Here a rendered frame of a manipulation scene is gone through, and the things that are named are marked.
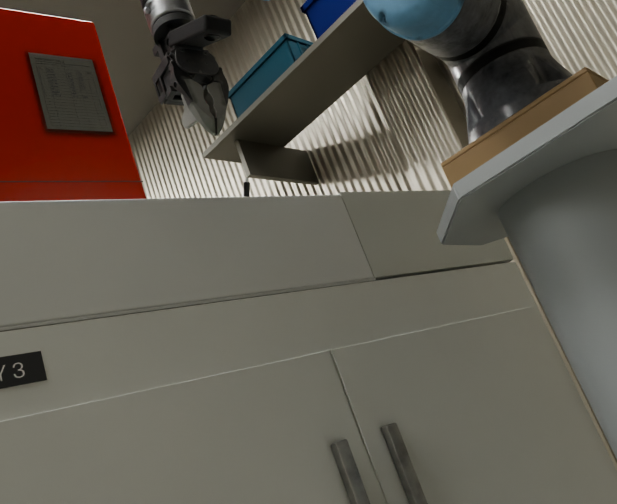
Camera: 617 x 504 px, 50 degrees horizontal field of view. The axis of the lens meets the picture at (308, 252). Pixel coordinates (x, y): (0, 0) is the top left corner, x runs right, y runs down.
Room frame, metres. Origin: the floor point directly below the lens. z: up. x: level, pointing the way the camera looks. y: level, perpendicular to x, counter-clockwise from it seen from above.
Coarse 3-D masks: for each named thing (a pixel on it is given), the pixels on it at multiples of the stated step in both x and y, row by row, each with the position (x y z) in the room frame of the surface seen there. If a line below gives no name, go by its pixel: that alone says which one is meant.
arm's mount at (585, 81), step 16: (576, 80) 0.63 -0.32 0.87; (592, 80) 0.62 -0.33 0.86; (608, 80) 0.67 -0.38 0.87; (544, 96) 0.65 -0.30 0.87; (560, 96) 0.64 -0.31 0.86; (576, 96) 0.63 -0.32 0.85; (528, 112) 0.67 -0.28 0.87; (544, 112) 0.66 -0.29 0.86; (560, 112) 0.65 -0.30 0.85; (496, 128) 0.69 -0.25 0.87; (512, 128) 0.68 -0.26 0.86; (528, 128) 0.67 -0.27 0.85; (480, 144) 0.71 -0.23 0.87; (496, 144) 0.70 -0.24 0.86; (512, 144) 0.69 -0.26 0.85; (448, 160) 0.74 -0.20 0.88; (464, 160) 0.72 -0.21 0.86; (480, 160) 0.71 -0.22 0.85; (448, 176) 0.74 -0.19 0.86; (464, 176) 0.73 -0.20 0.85
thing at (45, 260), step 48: (0, 240) 0.60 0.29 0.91; (48, 240) 0.63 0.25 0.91; (96, 240) 0.67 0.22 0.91; (144, 240) 0.70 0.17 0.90; (192, 240) 0.74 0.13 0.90; (240, 240) 0.79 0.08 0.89; (288, 240) 0.84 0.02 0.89; (336, 240) 0.89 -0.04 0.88; (0, 288) 0.59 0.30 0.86; (48, 288) 0.62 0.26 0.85; (96, 288) 0.66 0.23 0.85; (144, 288) 0.69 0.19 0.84; (192, 288) 0.73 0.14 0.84; (240, 288) 0.77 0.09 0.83; (288, 288) 0.82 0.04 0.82
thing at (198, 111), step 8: (192, 80) 0.84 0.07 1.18; (192, 88) 0.84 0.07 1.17; (200, 88) 0.85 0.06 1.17; (192, 96) 0.83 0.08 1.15; (200, 96) 0.84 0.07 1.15; (184, 104) 0.86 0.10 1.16; (192, 104) 0.83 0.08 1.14; (200, 104) 0.84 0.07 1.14; (184, 112) 0.87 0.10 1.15; (192, 112) 0.84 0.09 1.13; (200, 112) 0.84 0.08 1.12; (208, 112) 0.85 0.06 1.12; (184, 120) 0.87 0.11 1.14; (192, 120) 0.86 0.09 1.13; (200, 120) 0.85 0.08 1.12; (208, 120) 0.85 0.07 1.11; (208, 128) 0.85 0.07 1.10
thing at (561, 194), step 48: (528, 144) 0.60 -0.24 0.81; (576, 144) 0.62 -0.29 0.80; (480, 192) 0.66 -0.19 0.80; (528, 192) 0.70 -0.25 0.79; (576, 192) 0.67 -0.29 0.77; (480, 240) 0.86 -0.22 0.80; (528, 240) 0.72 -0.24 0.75; (576, 240) 0.68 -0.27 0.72; (576, 288) 0.70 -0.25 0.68; (576, 336) 0.72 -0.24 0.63
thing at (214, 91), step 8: (208, 88) 0.85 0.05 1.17; (216, 88) 0.86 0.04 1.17; (208, 96) 0.86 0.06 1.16; (216, 96) 0.86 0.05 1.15; (208, 104) 0.88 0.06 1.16; (216, 104) 0.86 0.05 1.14; (224, 104) 0.87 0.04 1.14; (216, 112) 0.85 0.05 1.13; (224, 112) 0.87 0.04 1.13; (216, 120) 0.85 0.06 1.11; (224, 120) 0.87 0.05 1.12; (216, 128) 0.86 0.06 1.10
